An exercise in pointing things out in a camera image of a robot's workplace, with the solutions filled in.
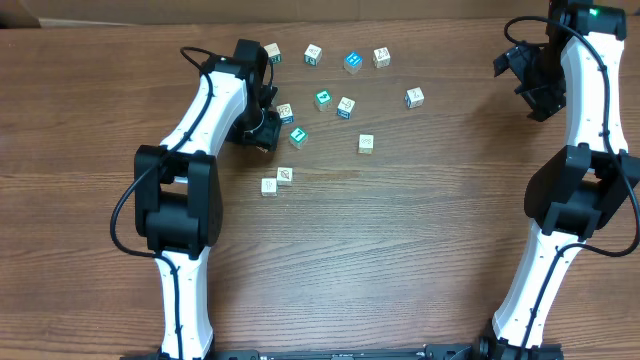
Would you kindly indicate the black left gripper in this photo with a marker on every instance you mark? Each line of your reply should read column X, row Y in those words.
column 261, row 133

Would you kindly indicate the wooden block blue side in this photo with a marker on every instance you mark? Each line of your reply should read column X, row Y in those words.
column 414, row 98
column 285, row 113

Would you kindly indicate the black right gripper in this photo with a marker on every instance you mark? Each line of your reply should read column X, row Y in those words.
column 523, row 76

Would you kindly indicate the blue top wooden block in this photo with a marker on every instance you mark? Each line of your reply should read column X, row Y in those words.
column 353, row 62

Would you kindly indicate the green number seven block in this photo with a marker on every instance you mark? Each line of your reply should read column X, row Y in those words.
column 298, row 137

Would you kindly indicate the wooden block green side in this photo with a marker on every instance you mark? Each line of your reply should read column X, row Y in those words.
column 273, row 52

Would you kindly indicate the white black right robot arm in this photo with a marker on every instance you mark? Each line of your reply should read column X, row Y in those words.
column 582, row 186

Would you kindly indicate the wooden block blue drawing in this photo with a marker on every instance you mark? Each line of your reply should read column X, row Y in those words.
column 345, row 107

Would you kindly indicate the wooden block teal side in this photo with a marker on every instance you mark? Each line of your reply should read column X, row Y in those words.
column 312, row 55

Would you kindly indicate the cardboard strip at back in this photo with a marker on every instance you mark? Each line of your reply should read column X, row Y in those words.
column 36, row 13

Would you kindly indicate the green top wooden block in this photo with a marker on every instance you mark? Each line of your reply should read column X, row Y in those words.
column 323, row 100

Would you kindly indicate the wooden block leaf drawing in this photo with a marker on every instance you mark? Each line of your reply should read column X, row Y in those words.
column 284, row 176

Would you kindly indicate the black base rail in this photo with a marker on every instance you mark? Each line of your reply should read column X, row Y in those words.
column 428, row 352

